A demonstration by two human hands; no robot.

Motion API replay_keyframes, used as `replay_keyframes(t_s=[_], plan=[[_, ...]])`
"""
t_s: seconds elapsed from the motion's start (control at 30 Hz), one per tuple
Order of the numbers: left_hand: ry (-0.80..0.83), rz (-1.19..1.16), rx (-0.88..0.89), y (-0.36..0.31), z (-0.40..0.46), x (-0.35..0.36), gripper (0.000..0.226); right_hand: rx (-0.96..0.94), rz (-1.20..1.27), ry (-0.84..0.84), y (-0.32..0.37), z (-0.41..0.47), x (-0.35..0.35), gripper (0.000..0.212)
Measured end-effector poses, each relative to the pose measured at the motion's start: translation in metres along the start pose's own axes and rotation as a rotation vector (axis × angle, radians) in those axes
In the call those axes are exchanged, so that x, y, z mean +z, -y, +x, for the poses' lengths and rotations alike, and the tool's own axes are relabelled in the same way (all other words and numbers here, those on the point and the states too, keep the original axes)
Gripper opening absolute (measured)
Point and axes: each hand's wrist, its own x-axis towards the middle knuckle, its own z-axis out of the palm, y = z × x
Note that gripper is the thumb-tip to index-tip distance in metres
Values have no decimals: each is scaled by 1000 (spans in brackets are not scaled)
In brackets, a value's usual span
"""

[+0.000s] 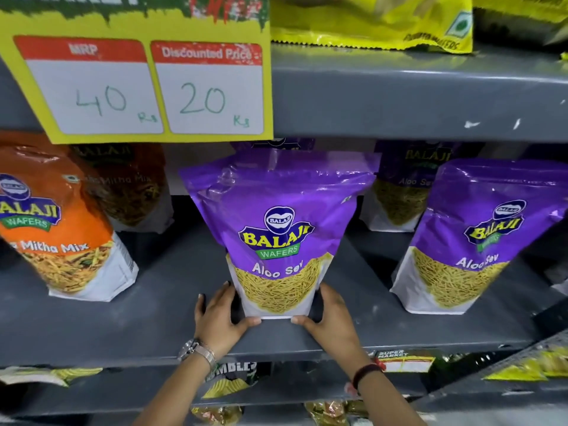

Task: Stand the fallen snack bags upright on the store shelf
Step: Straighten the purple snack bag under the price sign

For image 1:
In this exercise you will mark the person's right hand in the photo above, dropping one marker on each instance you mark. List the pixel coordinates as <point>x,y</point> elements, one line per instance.
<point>337,330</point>

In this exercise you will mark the person's left hand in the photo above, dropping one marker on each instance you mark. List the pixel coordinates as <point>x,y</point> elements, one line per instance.
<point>213,321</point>

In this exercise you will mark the person's left thumb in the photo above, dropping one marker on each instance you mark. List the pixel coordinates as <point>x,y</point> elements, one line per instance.
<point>246,323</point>

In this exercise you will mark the person's right thumb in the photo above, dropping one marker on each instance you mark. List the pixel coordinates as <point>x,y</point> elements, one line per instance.
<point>305,322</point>

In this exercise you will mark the purple snack packet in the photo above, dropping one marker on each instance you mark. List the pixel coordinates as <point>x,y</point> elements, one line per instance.
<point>406,186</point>
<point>475,226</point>
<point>275,143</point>
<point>275,208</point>

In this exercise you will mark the person's right forearm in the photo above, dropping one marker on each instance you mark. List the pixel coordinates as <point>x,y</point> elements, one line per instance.
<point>390,401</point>

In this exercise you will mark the person's left forearm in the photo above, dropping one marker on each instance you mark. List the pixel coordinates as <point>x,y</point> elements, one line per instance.
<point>177,392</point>

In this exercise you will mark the silver wristwatch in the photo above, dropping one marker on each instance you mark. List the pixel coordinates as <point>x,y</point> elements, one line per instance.
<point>198,350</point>

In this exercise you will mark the black chips packet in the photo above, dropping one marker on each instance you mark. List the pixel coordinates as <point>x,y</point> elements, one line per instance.
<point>233,379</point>

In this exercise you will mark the grey metal shelf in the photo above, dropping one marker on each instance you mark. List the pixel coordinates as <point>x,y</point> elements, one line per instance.
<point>399,93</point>
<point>146,314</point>
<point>310,381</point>

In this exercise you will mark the dark wrist band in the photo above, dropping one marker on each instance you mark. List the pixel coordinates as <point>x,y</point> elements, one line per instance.
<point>366,371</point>

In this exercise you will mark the clear snack packet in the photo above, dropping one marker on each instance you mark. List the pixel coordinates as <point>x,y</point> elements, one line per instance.
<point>333,412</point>
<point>217,415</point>

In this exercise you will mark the small shelf label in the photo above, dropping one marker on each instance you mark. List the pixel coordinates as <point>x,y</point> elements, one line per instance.
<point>406,360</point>

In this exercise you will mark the orange snack packet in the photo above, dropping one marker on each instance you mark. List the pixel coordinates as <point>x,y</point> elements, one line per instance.
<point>49,226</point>
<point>128,190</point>

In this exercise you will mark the white and yellow packet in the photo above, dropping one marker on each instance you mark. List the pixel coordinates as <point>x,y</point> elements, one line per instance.
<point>44,375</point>

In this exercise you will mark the yellow green packet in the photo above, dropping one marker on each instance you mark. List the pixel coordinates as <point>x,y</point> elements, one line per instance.
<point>532,366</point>

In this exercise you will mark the yellow price sign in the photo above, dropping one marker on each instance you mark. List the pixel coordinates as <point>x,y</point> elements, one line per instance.
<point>133,84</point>

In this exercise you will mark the yellow snack packet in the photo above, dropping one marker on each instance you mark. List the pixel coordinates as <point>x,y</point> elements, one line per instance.
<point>368,22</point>

